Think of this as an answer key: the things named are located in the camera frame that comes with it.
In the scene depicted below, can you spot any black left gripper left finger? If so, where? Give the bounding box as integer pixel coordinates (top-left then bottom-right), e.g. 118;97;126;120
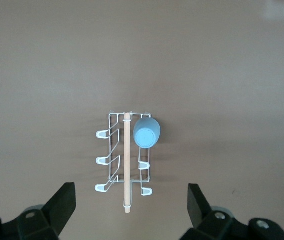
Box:
0;181;77;240

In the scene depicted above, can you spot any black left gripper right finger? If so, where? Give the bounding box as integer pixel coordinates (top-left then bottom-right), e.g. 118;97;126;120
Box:
181;183;284;240

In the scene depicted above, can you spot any blue plastic cup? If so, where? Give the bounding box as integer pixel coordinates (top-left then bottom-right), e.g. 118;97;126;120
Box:
133;117;162;150

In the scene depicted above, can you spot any white wire cup holder rack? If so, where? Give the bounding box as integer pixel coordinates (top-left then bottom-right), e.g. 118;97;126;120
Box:
94;109;154;214

